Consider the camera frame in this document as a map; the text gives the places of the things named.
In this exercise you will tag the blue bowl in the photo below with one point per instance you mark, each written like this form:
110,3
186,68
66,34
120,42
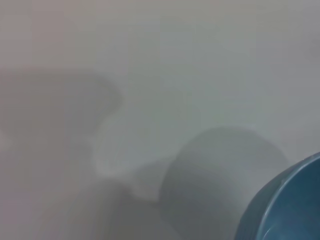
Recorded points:
295,205

